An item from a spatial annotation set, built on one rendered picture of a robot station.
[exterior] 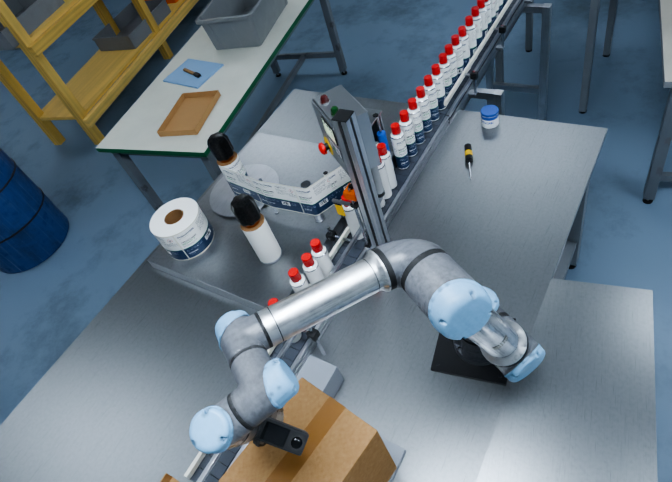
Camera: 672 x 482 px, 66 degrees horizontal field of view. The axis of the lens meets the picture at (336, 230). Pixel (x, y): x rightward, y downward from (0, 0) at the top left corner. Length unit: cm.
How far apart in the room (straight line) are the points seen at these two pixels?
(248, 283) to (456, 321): 105
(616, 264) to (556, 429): 146
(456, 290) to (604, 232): 206
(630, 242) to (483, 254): 127
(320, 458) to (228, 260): 97
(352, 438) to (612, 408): 70
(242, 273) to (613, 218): 196
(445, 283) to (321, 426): 49
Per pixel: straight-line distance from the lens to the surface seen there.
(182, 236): 202
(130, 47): 551
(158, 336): 202
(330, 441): 127
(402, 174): 205
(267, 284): 186
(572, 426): 155
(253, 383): 95
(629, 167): 333
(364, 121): 140
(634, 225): 304
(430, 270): 102
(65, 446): 202
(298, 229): 198
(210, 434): 95
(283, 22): 360
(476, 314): 102
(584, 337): 167
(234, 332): 101
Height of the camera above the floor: 228
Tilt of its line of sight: 46 degrees down
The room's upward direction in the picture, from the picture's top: 21 degrees counter-clockwise
